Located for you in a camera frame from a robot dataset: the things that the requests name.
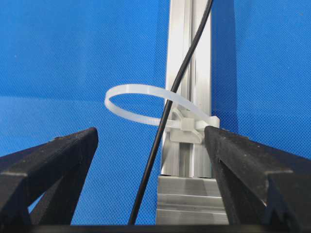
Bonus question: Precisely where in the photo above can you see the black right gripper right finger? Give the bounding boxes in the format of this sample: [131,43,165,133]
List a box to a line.
[204,126,311,226]

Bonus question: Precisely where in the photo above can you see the square aluminium extrusion frame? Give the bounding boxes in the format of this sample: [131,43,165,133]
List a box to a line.
[156,0,228,225]

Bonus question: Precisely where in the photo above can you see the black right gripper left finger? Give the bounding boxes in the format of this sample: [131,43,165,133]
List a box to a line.
[0,127,98,226]

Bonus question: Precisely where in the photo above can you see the black wire with plug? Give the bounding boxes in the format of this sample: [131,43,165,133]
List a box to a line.
[127,0,214,226]

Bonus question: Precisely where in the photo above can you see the white zip tie loop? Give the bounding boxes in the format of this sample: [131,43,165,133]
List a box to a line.
[104,84,220,144]

